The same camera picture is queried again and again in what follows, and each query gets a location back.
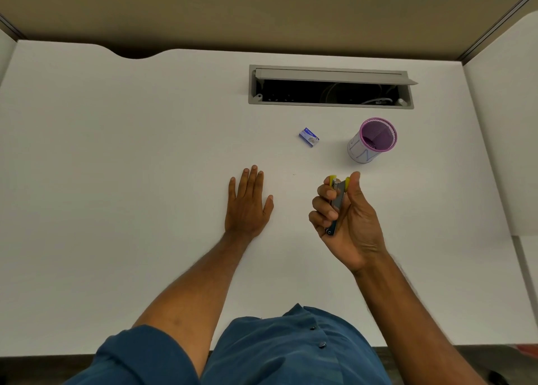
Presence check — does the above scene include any person's left hand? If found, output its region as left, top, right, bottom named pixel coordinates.
left=225, top=165, right=275, bottom=239

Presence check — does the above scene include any person's right hand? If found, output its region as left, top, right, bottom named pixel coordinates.
left=309, top=171, right=387, bottom=274

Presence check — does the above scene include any yellow and grey stapler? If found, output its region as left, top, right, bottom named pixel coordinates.
left=324, top=174, right=351, bottom=236

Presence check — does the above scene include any person's right forearm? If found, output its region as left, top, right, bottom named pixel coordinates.
left=352, top=249, right=489, bottom=385

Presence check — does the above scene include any person's left forearm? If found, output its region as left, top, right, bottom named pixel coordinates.
left=133, top=231, right=255, bottom=378

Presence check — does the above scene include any purple mesh pen cup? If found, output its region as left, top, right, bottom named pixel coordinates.
left=347, top=117, right=398, bottom=164

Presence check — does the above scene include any small blue staple box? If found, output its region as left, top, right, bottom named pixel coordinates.
left=299, top=127, right=320, bottom=148

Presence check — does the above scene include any blue button shirt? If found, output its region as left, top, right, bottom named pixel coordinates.
left=63, top=303, right=394, bottom=385

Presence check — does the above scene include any grey desk cable tray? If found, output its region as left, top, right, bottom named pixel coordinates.
left=249, top=64, right=419, bottom=110

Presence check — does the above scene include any grey metal partition frame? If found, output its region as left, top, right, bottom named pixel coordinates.
left=457, top=0, right=538, bottom=65

